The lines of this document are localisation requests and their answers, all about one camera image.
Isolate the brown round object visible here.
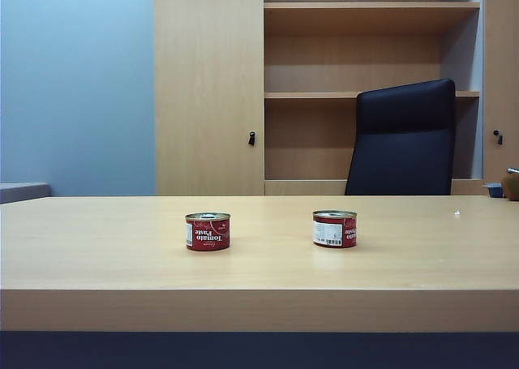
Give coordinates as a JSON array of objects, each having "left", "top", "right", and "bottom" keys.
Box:
[{"left": 500, "top": 166, "right": 519, "bottom": 202}]

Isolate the black office chair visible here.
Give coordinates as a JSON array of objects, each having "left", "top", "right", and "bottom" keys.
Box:
[{"left": 344, "top": 78, "right": 457, "bottom": 196}]

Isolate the grey low cabinet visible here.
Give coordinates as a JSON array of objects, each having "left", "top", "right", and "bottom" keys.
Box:
[{"left": 0, "top": 182, "right": 52, "bottom": 204}]

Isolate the red tomato paste can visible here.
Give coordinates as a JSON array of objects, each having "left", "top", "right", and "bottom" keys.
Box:
[
  {"left": 311, "top": 209, "right": 358, "bottom": 249},
  {"left": 185, "top": 212, "right": 231, "bottom": 253}
]

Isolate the wooden shelf cabinet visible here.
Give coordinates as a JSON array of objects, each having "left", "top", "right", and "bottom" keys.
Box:
[{"left": 152, "top": 0, "right": 519, "bottom": 197}]

